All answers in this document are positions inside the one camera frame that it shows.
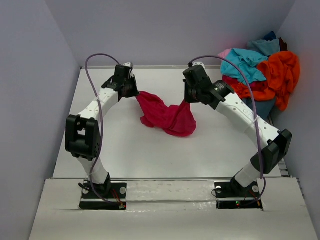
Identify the magenta t-shirt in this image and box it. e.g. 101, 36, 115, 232
136, 91, 197, 137

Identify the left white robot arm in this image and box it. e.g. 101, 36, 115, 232
65, 75, 139, 198

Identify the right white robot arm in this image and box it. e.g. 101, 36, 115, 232
183, 77, 292, 198

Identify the red t-shirt in pile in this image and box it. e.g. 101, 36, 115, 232
222, 75, 267, 94

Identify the pink t-shirt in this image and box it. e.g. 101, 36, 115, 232
217, 48, 232, 62

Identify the cyan t-shirt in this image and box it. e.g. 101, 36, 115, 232
220, 48, 268, 85

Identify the slate blue t-shirt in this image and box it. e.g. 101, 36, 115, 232
242, 98, 276, 120

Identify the grey-blue t-shirt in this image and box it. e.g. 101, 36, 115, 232
246, 39, 281, 57

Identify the orange t-shirt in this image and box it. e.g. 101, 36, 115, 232
237, 51, 301, 111

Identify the dark blue t-shirt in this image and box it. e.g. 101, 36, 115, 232
263, 31, 277, 42

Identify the maroon t-shirt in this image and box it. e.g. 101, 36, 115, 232
278, 37, 288, 52

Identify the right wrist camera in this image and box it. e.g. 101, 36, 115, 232
182, 62, 208, 86

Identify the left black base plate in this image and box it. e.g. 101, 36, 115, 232
78, 180, 127, 211

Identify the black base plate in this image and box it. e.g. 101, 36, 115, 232
211, 181, 263, 210
78, 180, 127, 211

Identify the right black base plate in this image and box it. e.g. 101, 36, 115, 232
211, 181, 263, 210

